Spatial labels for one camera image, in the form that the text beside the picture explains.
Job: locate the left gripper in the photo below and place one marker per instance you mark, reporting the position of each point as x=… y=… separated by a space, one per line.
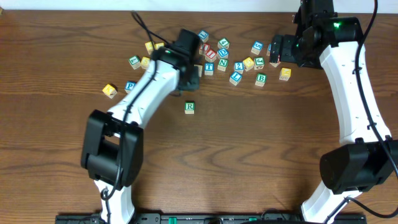
x=193 y=81

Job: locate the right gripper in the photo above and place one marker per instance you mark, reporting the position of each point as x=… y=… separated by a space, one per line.
x=289 y=42

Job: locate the green R block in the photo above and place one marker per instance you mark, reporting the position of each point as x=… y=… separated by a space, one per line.
x=189 y=107

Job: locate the green B block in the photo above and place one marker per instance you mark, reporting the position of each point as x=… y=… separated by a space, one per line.
x=260 y=79

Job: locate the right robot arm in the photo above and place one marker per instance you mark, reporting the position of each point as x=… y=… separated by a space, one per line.
x=367 y=154

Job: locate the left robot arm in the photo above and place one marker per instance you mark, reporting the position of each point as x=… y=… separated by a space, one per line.
x=113 y=145

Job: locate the white picture block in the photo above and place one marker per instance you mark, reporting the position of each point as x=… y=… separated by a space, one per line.
x=200 y=70

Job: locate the blue D block right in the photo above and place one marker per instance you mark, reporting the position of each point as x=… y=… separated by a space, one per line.
x=269 y=50

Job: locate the blue d block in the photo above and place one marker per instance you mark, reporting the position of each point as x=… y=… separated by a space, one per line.
x=269 y=50
x=223 y=53

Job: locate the red M block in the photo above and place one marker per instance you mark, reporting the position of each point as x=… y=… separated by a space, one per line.
x=275 y=64

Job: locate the blue T block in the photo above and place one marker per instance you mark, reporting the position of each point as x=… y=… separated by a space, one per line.
x=209 y=68

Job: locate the yellow block far right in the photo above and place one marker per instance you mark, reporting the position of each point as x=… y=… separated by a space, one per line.
x=285 y=74

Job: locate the blue 5 block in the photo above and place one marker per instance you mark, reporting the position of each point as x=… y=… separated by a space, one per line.
x=257 y=47

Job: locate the green J block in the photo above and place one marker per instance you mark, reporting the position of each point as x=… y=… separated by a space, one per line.
x=259 y=63

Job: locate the red I block lower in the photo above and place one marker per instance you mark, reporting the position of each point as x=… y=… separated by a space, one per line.
x=211 y=55

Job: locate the red i block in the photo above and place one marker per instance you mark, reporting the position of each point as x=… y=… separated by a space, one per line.
x=204 y=48
x=211 y=55

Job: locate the red I block upper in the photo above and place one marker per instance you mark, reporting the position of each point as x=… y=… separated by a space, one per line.
x=204 y=48

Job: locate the green N block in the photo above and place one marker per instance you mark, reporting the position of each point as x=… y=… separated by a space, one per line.
x=223 y=64

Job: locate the yellow block centre right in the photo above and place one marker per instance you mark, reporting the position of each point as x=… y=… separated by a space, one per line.
x=248 y=64

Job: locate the blue D block centre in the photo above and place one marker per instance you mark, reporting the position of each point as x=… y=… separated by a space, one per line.
x=223 y=53

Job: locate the blue L block top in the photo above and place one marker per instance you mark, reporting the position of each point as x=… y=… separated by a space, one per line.
x=204 y=36

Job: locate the blue l block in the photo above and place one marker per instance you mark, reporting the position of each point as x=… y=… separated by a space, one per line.
x=204 y=36
x=235 y=78

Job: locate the yellow S block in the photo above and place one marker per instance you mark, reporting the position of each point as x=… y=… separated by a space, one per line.
x=159 y=45

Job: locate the blue L block lower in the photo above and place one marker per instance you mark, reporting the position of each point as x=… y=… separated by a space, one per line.
x=235 y=78

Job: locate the yellow block beside Z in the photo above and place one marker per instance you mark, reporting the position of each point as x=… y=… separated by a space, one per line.
x=145 y=62

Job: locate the green 4 block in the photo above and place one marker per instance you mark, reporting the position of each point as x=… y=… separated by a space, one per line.
x=223 y=43

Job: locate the blue 2 block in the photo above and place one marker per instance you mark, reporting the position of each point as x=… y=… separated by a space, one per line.
x=239 y=67

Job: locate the yellow block top left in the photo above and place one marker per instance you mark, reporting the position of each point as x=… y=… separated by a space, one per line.
x=150 y=47

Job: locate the green L block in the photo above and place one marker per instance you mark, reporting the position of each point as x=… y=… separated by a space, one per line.
x=135 y=62

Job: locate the blue P block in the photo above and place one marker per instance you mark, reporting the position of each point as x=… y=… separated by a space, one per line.
x=129 y=86

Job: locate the yellow block far left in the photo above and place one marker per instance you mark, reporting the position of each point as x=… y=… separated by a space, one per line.
x=110 y=91

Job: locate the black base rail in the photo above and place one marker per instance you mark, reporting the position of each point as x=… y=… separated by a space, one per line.
x=155 y=218

